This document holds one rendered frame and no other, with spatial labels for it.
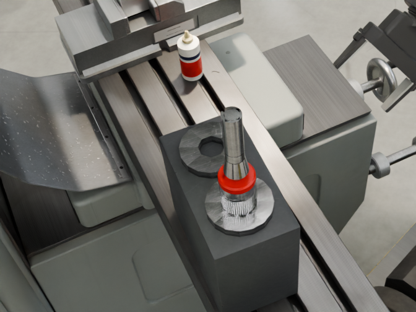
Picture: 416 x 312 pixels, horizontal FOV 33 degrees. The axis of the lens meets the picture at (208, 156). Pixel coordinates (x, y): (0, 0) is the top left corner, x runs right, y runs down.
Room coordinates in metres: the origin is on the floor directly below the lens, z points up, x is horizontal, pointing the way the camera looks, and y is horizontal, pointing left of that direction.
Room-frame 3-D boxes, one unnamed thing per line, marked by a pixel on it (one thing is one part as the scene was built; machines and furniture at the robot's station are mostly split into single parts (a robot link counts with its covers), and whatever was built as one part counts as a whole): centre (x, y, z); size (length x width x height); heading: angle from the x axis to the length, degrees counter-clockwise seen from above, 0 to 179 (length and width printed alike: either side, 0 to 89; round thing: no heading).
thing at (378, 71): (1.11, -0.40, 0.66); 0.16 x 0.12 x 0.12; 108
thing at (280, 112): (0.96, 0.07, 0.82); 0.50 x 0.35 x 0.12; 108
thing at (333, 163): (0.97, 0.05, 0.47); 0.80 x 0.30 x 0.60; 108
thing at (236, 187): (0.50, -0.03, 1.22); 0.05 x 0.05 x 0.01
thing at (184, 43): (0.94, 0.01, 1.02); 0.04 x 0.04 x 0.11
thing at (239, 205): (0.50, -0.03, 1.19); 0.05 x 0.05 x 0.05
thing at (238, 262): (0.55, -0.02, 1.06); 0.22 x 0.12 x 0.20; 15
